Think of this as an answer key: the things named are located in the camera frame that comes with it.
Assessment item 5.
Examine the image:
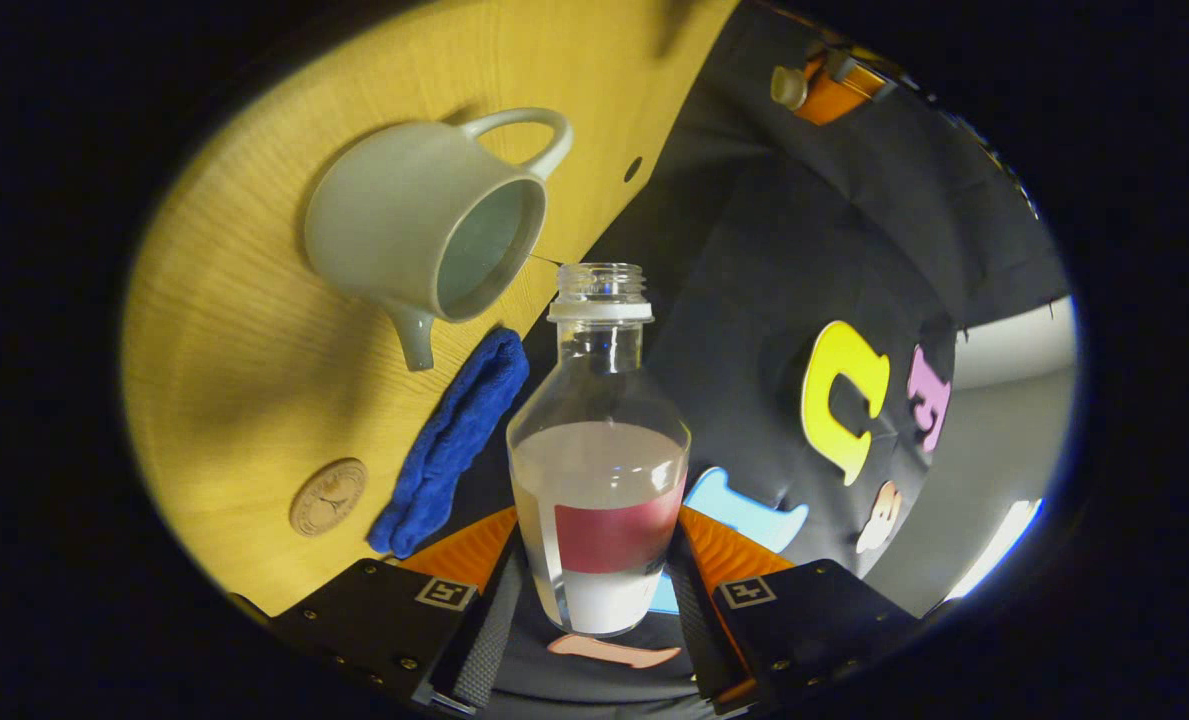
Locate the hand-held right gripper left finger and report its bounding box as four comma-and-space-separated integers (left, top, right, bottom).
254, 505, 521, 717

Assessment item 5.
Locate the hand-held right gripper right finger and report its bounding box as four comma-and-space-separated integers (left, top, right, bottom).
666, 505, 923, 717

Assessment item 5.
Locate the clear plastic water bottle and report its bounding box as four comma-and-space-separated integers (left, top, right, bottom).
507, 262, 692, 638

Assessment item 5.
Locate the round wooden coaster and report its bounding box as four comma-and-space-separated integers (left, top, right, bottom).
289, 458, 368, 538

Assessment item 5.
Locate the blue towel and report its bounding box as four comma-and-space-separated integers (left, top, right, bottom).
367, 327, 531, 559

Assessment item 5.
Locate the ceiling light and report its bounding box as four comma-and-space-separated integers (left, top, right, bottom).
944, 498, 1045, 601

